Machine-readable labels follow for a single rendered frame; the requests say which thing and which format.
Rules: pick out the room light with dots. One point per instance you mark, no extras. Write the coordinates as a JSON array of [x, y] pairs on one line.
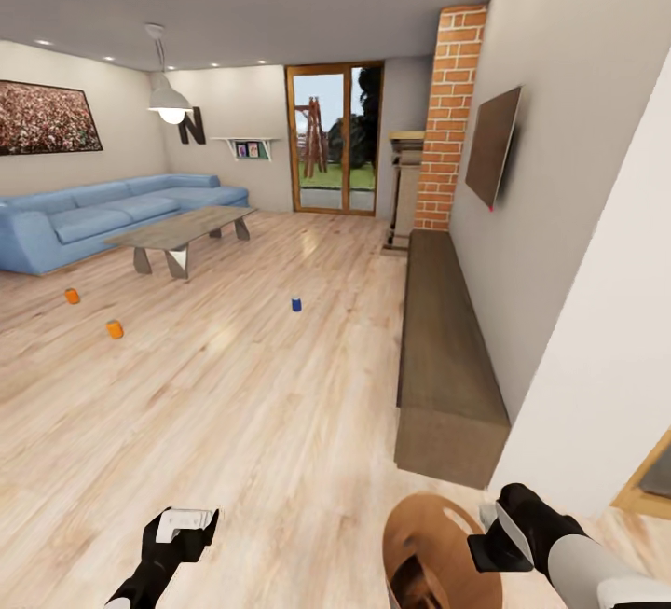
[[166, 96]]

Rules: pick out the trash can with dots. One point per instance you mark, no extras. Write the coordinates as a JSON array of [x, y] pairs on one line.
[[427, 560]]

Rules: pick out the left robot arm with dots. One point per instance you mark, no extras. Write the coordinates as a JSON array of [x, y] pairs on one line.
[[174, 536]]

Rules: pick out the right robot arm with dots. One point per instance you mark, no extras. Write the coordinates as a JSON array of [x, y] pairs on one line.
[[523, 532]]

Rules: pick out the cabinet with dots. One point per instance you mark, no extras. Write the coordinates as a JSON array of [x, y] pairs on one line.
[[451, 421]]

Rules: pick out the wood fireplace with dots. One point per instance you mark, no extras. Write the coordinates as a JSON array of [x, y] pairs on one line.
[[406, 161]]

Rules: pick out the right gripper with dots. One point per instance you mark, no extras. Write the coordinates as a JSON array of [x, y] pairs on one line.
[[489, 556]]

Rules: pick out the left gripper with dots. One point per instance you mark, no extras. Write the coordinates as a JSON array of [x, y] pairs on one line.
[[187, 546]]

